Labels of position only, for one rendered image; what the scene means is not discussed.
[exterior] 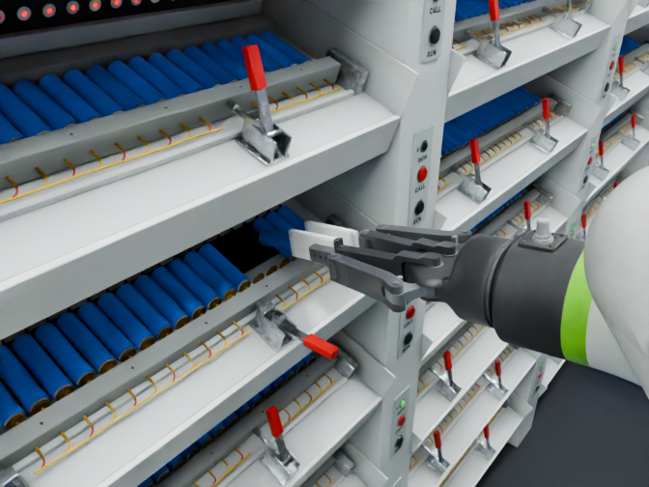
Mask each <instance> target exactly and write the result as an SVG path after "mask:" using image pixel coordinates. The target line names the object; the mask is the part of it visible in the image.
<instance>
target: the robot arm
mask: <svg viewBox="0 0 649 487"><path fill-rule="evenodd" d="M536 224H537V226H536V229H535V230H531V231H530V232H524V233H522V234H520V235H519V236H518V237H516V238H515V239H514V240H511V239H505V238H500V237H494V236H489V235H483V234H479V235H475V236H473V237H472V235H471V231H469V230H450V231H446V230H437V229H427V228H417V227H408V226H399V225H389V224H378V225H377V226H376V230H375V231H373V230H369V229H365V230H361V231H360V232H357V231H356V230H353V229H348V228H343V227H338V226H334V225H329V224H324V223H320V222H316V221H311V220H307V221H305V222H304V226H305V231H301V230H297V229H291V230H289V231H288V232H289V238H290V244H291V251H292V256H294V257H298V258H302V259H306V260H310V261H313V262H318V263H322V264H326V265H328V266H329V273H330V280H332V281H334V282H336V283H338V284H341V285H343V286H346V287H348V288H350V289H353V290H355V291H356V292H359V293H361V294H363V295H366V296H368V297H371V298H373V299H375V300H378V301H381V302H383V303H384V304H385V305H386V306H388V307H389V308H390V309H391V310H392V311H393V312H396V313H400V312H403V311H405V310H406V301H412V300H415V299H418V298H420V299H421V300H423V301H439V302H445V303H447V304H448V305H449V306H450V307H451V309H452V310H453V311H454V313H455V314H456V315H457V316H458V317H459V318H460V319H462V320H465V321H469V322H472V323H475V324H479V325H482V326H486V327H489V328H493V329H494V330H495V332H496V334H497V336H498V338H499V339H500V340H501V341H503V342H505V343H509V344H512V345H516V346H519V347H522V348H525V349H528V350H532V351H535V352H539V353H542V354H546V355H549V356H552V357H556V358H562V359H565V360H568V361H571V362H574V363H578V364H581V365H585V366H588V367H592V368H595V369H598V370H601V371H604V372H607V373H609V374H612V375H615V376H617V377H620V378H623V379H625V380H627V381H630V382H632V383H635V384H637V385H639V386H641V387H642V388H643V389H644V391H645V393H646V395H647V397H648V399H649V165H648V166H646V167H644V168H642V169H640V170H638V171H637V172H635V173H634V174H633V175H632V176H630V177H629V178H627V179H626V180H625V181H623V182H622V183H621V184H620V185H618V186H617V187H616V188H615V189H614V190H613V191H612V192H611V193H610V194H609V195H608V196H607V198H606V199H605V200H604V202H603V203H602V204H601V206H600V207H599V209H598V211H597V212H596V213H595V215H594V217H593V219H592V221H591V224H590V226H589V229H588V232H587V235H586V240H585V241H581V240H575V239H569V238H568V236H567V235H564V234H558V233H552V232H550V219H549V218H547V217H539V218H537V219H536ZM388 234H390V235H388Z"/></svg>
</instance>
